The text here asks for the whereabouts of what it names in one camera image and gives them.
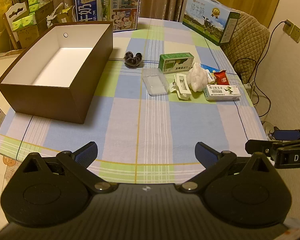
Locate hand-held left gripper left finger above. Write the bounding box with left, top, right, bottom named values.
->
left=20, top=141, right=118, bottom=194

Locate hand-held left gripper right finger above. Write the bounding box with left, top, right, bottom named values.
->
left=176, top=141, right=275, bottom=194

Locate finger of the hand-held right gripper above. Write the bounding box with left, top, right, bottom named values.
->
left=270, top=128, right=300, bottom=141
left=244, top=139, right=279, bottom=157

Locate brown cardboard box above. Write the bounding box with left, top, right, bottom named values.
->
left=0, top=22, right=114, bottom=125

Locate white medicine box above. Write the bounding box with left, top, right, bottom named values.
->
left=204, top=84, right=241, bottom=101

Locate white plastic packaging tray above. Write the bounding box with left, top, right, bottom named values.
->
left=169, top=73, right=192, bottom=101

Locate red snack packet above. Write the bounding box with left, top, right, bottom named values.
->
left=213, top=70, right=231, bottom=86

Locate white cloth bundle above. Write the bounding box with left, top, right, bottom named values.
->
left=188, top=62, right=209, bottom=92

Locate blue tube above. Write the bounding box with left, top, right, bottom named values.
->
left=200, top=64, right=221, bottom=73

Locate clear plastic case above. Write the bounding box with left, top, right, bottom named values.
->
left=142, top=68, right=169, bottom=97

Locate green medicine box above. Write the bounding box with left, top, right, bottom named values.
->
left=158, top=52, right=195, bottom=74

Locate black hair scrunchie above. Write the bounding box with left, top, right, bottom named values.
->
left=124, top=51, right=143, bottom=68

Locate steel kettle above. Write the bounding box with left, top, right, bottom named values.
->
left=261, top=121, right=277, bottom=141

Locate plaid tablecloth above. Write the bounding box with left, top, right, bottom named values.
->
left=0, top=17, right=269, bottom=184

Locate quilted beige chair cover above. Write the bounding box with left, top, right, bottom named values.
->
left=221, top=11, right=270, bottom=84

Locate cardboard box with tissue packs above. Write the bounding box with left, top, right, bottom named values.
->
left=27, top=0, right=54, bottom=23
left=4, top=1, right=49, bottom=49

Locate white green milk carton box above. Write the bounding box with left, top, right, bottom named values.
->
left=182, top=0, right=241, bottom=46

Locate white plastic bag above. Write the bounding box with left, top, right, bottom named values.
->
left=46, top=2, right=74, bottom=28

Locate blue milk carton box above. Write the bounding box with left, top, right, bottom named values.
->
left=73, top=0, right=142, bottom=33

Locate white power strip with cables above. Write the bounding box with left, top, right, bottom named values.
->
left=234, top=21, right=287, bottom=117

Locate white wall socket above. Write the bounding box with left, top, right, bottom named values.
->
left=283, top=20, right=300, bottom=43

